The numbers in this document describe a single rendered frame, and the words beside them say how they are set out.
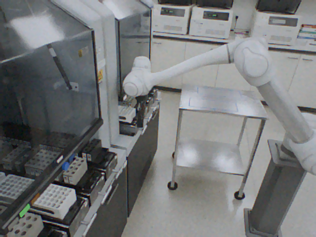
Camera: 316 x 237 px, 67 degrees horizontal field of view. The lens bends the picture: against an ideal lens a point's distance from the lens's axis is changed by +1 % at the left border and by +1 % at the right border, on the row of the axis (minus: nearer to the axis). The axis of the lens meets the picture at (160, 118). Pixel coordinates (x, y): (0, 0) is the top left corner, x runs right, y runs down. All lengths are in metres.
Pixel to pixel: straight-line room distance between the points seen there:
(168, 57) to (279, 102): 2.71
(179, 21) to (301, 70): 1.80
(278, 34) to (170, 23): 1.43
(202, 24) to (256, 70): 2.57
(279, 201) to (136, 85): 1.22
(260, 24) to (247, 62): 2.57
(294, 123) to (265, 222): 0.91
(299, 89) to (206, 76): 1.31
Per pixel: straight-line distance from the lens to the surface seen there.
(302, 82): 3.90
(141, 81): 1.17
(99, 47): 1.11
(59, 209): 0.97
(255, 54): 1.05
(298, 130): 1.30
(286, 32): 3.66
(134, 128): 1.46
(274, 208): 1.87
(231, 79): 3.75
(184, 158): 2.06
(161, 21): 3.66
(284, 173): 1.66
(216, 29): 3.57
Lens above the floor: 1.59
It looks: 31 degrees down
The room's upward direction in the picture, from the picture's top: 4 degrees clockwise
